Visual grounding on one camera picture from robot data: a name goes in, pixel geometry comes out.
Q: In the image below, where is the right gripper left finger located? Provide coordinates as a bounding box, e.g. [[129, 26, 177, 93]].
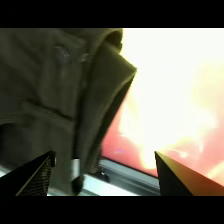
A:
[[0, 149, 57, 197]]

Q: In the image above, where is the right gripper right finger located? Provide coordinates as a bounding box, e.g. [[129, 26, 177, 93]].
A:
[[154, 150, 224, 197]]

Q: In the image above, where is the olive green shirt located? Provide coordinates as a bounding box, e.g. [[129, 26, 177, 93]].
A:
[[0, 27, 138, 196]]

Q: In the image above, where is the silver frame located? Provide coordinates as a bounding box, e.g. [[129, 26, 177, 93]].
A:
[[0, 157, 161, 197]]

